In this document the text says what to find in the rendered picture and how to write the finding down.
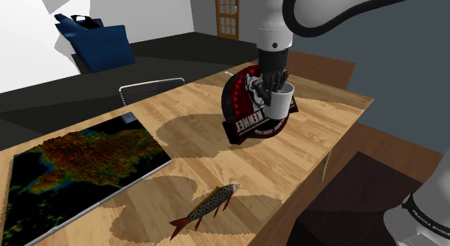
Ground white cup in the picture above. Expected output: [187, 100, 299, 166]
[262, 82, 295, 120]

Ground wooden table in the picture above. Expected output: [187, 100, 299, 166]
[0, 61, 374, 246]

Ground spotted grey toy fish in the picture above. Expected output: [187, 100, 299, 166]
[169, 183, 241, 241]

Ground round red and black sign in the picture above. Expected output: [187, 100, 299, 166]
[221, 64, 299, 146]

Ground tablet with map picture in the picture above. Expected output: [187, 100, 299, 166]
[0, 111, 174, 246]

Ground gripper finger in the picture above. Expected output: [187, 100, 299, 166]
[271, 70, 291, 94]
[252, 74, 273, 107]

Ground wooden door with glass panes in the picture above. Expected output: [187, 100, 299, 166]
[214, 0, 240, 40]

